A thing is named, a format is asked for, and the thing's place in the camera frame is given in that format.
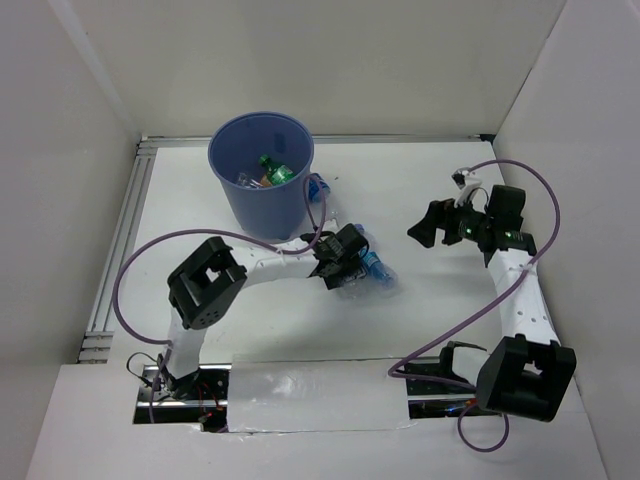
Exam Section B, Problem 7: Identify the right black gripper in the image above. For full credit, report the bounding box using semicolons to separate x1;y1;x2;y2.
408;192;494;248

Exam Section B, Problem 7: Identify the clear bottle white cap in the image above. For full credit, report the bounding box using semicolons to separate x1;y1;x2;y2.
336;277;379;302

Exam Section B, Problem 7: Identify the clear bottle blue cap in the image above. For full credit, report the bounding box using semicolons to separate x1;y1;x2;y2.
356;224;398;297

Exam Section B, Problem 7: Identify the green soda bottle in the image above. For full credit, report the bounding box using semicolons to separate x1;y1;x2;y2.
259;155;295;186

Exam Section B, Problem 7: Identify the clear crushed bottle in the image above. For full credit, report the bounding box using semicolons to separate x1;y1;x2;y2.
236;172;262;189

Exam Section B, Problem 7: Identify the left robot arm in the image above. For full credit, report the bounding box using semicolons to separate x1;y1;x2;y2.
159;224;369;399

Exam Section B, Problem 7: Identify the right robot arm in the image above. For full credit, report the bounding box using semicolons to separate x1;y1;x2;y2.
408;186;577;422

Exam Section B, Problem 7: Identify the blue label bottle behind bin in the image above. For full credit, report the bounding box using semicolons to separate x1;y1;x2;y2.
308;173;339;223

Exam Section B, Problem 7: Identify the blue plastic bin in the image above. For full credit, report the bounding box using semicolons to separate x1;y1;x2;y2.
208;112;314;240

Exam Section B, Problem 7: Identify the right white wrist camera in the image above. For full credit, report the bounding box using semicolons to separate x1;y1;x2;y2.
451;168;482;208

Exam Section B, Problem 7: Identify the back aluminium rail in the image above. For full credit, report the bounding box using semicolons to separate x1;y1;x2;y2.
139;134;496;148

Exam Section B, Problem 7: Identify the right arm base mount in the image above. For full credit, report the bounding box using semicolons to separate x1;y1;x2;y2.
394;357;481;419

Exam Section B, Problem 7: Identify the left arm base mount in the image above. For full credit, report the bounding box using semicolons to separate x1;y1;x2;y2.
133;364;231;433

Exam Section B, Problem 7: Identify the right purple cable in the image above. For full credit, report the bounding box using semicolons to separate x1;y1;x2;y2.
388;159;559;453

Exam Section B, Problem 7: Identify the left aluminium rail frame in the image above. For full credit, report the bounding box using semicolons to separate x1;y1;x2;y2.
76;139;157;364

